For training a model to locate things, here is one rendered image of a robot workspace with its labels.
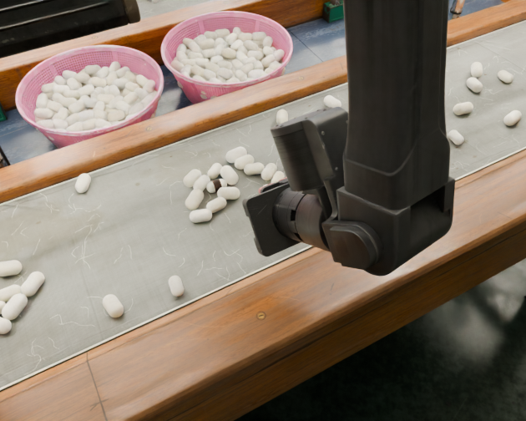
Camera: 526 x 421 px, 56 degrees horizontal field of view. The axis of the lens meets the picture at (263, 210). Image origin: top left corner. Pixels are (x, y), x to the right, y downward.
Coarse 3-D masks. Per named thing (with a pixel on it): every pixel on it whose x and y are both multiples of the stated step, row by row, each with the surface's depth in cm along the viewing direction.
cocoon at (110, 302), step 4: (108, 296) 64; (112, 296) 64; (104, 300) 64; (108, 300) 63; (112, 300) 63; (116, 300) 64; (104, 304) 63; (108, 304) 63; (112, 304) 63; (116, 304) 63; (120, 304) 64; (108, 308) 63; (112, 308) 63; (116, 308) 63; (120, 308) 63; (108, 312) 63; (112, 312) 63; (116, 312) 63; (120, 312) 63; (112, 316) 63; (116, 316) 63
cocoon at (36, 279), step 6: (30, 276) 66; (36, 276) 66; (42, 276) 66; (24, 282) 65; (30, 282) 65; (36, 282) 66; (42, 282) 66; (24, 288) 65; (30, 288) 65; (36, 288) 66; (24, 294) 65; (30, 294) 65
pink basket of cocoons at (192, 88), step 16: (208, 16) 107; (224, 16) 108; (240, 16) 108; (256, 16) 107; (176, 32) 104; (192, 32) 107; (272, 32) 106; (176, 48) 105; (288, 48) 101; (192, 80) 92; (256, 80) 92; (192, 96) 99; (208, 96) 96
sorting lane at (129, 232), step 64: (448, 64) 100; (512, 64) 100; (256, 128) 88; (448, 128) 88; (512, 128) 88; (64, 192) 78; (128, 192) 78; (256, 192) 78; (0, 256) 70; (64, 256) 70; (128, 256) 70; (192, 256) 70; (256, 256) 70; (64, 320) 64; (128, 320) 64; (0, 384) 58
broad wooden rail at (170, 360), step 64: (512, 192) 75; (320, 256) 67; (448, 256) 67; (512, 256) 83; (192, 320) 61; (256, 320) 61; (320, 320) 61; (384, 320) 73; (64, 384) 56; (128, 384) 56; (192, 384) 56; (256, 384) 65
